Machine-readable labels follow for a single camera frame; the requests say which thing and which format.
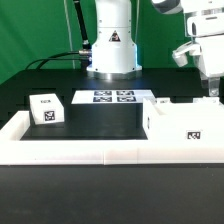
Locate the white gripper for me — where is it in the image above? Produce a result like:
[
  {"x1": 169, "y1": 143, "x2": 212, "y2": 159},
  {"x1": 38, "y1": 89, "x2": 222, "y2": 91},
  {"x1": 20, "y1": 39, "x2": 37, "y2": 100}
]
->
[{"x1": 183, "y1": 0, "x2": 224, "y2": 97}]

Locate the white cabinet body box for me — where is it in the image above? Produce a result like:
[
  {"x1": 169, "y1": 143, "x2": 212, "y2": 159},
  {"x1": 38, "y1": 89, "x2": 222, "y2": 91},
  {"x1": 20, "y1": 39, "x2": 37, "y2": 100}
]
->
[{"x1": 142, "y1": 98, "x2": 224, "y2": 142}]

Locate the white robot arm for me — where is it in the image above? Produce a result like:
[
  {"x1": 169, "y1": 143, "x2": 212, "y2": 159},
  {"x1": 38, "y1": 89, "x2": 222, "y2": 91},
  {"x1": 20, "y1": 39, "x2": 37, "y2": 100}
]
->
[{"x1": 87, "y1": 0, "x2": 224, "y2": 97}]

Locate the white cabinet top block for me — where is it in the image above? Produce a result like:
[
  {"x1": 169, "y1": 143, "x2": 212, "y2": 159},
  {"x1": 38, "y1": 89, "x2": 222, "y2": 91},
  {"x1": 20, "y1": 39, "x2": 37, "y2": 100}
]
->
[{"x1": 29, "y1": 93, "x2": 64, "y2": 125}]

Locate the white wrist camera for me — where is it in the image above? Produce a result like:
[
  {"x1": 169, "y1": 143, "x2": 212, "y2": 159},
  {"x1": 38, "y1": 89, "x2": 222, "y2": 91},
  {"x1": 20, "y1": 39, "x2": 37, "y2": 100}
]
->
[{"x1": 172, "y1": 41, "x2": 201, "y2": 67}]

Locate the black ribbed hose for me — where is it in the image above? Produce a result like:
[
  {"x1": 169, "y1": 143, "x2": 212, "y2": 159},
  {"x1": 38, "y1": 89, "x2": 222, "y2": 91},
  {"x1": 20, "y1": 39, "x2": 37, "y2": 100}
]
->
[{"x1": 73, "y1": 0, "x2": 92, "y2": 51}]

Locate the white marker base plate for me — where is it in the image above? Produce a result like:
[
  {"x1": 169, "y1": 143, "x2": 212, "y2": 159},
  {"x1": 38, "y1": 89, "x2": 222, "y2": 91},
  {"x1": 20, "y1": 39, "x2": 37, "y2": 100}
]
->
[{"x1": 72, "y1": 90, "x2": 155, "y2": 104}]

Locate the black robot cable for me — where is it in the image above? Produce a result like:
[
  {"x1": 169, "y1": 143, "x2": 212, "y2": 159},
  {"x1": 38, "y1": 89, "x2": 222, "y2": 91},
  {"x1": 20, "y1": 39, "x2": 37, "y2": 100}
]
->
[{"x1": 25, "y1": 50, "x2": 93, "y2": 71}]

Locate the white U-shaped fence frame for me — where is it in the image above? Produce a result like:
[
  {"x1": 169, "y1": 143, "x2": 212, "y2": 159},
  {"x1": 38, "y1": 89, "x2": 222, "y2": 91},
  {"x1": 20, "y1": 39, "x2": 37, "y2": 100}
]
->
[{"x1": 0, "y1": 111, "x2": 224, "y2": 165}]

